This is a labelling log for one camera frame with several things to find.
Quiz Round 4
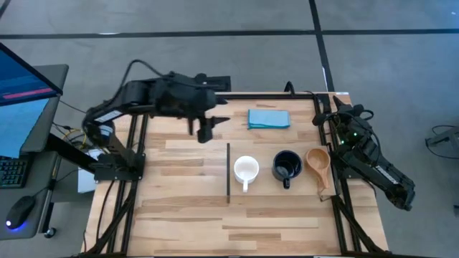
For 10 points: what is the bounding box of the computer monitor blue screen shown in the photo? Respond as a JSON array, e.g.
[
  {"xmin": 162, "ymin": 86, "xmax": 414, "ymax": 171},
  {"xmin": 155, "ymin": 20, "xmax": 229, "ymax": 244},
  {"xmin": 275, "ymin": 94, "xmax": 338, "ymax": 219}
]
[{"xmin": 0, "ymin": 42, "xmax": 70, "ymax": 159}]

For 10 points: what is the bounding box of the wooden cup with handle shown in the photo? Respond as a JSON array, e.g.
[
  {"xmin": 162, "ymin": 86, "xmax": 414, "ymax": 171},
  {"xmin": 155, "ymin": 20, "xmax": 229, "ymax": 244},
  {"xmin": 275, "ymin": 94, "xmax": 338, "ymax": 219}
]
[{"xmin": 306, "ymin": 148, "xmax": 336, "ymax": 202}]

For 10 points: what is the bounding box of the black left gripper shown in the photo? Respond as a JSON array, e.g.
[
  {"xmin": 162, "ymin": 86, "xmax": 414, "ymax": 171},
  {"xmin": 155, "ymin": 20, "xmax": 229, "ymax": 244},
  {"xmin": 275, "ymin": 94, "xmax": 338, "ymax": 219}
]
[{"xmin": 184, "ymin": 85, "xmax": 231, "ymax": 128}]

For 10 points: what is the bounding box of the white ceramic mug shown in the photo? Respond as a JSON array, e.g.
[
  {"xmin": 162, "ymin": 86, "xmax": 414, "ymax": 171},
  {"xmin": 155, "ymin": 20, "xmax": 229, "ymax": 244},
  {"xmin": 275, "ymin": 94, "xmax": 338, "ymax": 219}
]
[{"xmin": 233, "ymin": 155, "xmax": 260, "ymax": 194}]

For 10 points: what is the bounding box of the black keyboard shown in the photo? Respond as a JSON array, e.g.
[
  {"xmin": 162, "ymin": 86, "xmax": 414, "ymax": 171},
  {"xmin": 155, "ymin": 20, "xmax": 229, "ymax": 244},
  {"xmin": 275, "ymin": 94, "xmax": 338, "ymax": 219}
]
[{"xmin": 0, "ymin": 156, "xmax": 29, "ymax": 189}]

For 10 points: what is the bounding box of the black power cable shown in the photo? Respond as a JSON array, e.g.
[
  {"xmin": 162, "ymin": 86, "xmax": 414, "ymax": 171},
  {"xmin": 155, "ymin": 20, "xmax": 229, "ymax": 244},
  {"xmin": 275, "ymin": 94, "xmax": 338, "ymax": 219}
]
[{"xmin": 284, "ymin": 81, "xmax": 299, "ymax": 97}]

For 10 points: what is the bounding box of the yellow cable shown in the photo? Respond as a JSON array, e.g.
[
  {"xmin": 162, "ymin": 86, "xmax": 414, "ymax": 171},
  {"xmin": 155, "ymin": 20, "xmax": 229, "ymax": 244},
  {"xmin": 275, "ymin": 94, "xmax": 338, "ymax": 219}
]
[{"xmin": 62, "ymin": 128, "xmax": 89, "ymax": 150}]

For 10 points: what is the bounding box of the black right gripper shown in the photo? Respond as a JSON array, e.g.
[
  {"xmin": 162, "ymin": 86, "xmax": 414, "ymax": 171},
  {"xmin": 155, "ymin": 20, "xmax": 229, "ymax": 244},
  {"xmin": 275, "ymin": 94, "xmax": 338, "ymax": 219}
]
[{"xmin": 311, "ymin": 94, "xmax": 372, "ymax": 148}]

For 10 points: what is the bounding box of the grey side desk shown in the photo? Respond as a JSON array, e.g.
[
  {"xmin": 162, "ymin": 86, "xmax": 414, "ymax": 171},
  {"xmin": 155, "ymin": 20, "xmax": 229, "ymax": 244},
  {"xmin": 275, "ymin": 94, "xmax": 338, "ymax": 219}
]
[{"xmin": 0, "ymin": 150, "xmax": 61, "ymax": 242}]

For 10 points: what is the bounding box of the blue folded cloth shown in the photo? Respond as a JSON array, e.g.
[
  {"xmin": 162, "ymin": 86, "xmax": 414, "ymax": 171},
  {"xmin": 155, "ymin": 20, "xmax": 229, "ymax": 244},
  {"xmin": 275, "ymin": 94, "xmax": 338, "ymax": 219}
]
[{"xmin": 247, "ymin": 109, "xmax": 292, "ymax": 130}]

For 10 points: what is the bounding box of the grey floor stand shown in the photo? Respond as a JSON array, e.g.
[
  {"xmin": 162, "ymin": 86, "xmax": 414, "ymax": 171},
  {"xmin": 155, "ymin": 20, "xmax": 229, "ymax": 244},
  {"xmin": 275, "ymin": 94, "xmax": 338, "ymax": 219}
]
[{"xmin": 425, "ymin": 124, "xmax": 459, "ymax": 159}]

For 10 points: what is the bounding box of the black floor grille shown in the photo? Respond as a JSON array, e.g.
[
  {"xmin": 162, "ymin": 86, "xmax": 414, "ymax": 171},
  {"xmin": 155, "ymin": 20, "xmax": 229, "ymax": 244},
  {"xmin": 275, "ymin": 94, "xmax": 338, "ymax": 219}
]
[{"xmin": 143, "ymin": 75, "xmax": 232, "ymax": 93}]

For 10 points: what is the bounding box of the black aluminium table frame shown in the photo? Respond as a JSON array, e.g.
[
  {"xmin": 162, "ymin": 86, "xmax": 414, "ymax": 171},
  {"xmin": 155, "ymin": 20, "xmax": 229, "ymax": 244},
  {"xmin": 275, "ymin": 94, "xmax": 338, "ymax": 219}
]
[{"xmin": 81, "ymin": 91, "xmax": 390, "ymax": 258}]

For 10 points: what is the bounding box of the black computer mouse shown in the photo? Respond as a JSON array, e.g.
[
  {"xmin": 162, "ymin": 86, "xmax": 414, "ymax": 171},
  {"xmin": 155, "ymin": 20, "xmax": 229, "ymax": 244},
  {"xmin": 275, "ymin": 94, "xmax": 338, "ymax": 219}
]
[{"xmin": 4, "ymin": 196, "xmax": 36, "ymax": 231}]

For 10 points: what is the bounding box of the dark blue enamel mug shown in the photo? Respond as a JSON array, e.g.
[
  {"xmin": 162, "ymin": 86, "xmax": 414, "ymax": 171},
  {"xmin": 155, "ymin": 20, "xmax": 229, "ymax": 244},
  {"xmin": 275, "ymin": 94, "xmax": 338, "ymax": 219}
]
[{"xmin": 271, "ymin": 150, "xmax": 304, "ymax": 190}]

